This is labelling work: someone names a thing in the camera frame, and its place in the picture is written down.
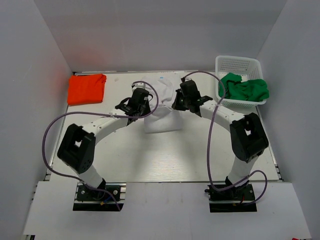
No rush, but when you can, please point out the white t shirt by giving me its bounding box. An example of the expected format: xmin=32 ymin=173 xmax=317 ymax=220
xmin=141 ymin=72 xmax=184 ymax=134

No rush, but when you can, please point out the green t shirt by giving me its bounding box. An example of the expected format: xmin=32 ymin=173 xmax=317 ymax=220
xmin=218 ymin=72 xmax=270 ymax=102

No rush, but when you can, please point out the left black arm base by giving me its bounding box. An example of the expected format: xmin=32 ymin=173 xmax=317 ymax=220
xmin=72 ymin=183 xmax=127 ymax=212

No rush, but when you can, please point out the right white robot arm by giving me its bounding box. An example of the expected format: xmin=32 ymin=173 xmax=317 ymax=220
xmin=172 ymin=80 xmax=269 ymax=200

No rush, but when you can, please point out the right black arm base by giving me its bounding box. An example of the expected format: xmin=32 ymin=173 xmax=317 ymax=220
xmin=204 ymin=183 xmax=257 ymax=213

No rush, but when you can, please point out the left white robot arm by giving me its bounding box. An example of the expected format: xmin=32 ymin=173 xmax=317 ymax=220
xmin=57 ymin=87 xmax=151 ymax=200

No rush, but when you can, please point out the folded orange t shirt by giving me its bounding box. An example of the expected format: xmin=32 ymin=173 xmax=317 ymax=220
xmin=67 ymin=73 xmax=107 ymax=106

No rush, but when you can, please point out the white plastic basket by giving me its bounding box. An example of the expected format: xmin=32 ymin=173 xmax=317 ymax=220
xmin=214 ymin=54 xmax=268 ymax=109

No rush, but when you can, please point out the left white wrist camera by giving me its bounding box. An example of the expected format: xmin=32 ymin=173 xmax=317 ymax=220
xmin=131 ymin=81 xmax=145 ymax=91

